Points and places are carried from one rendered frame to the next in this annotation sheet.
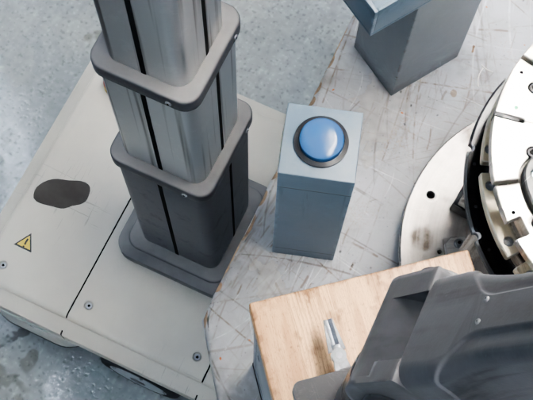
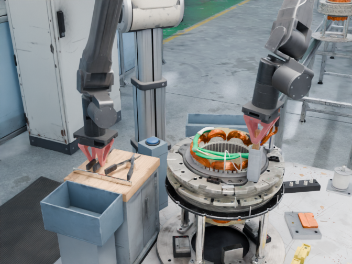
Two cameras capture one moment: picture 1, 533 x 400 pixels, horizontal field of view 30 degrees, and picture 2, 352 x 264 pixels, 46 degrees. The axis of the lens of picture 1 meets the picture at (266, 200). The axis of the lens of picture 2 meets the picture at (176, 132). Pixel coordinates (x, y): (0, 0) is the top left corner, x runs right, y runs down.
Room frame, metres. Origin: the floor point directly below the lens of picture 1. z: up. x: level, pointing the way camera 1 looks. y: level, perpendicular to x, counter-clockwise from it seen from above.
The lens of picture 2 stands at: (-0.54, -0.87, 1.66)
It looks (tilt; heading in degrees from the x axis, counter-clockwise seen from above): 26 degrees down; 39
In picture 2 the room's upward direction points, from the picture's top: straight up
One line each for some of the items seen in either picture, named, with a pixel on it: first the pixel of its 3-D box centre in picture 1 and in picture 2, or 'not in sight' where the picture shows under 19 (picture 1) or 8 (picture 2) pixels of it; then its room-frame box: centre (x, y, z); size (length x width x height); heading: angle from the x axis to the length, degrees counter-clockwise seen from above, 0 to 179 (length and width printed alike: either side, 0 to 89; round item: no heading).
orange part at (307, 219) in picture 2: not in sight; (308, 220); (0.59, -0.51, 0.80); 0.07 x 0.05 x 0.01; 39
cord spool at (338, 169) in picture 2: not in sight; (341, 178); (0.87, -0.51, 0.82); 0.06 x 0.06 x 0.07
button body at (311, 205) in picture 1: (312, 190); (153, 175); (0.34, -0.05, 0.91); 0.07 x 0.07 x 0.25; 84
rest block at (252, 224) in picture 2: not in sight; (254, 228); (0.41, -0.41, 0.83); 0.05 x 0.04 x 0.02; 69
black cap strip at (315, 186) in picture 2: not in sight; (298, 186); (0.77, -0.39, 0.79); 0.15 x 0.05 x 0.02; 137
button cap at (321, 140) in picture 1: (321, 139); (152, 140); (0.34, -0.05, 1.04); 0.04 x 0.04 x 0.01
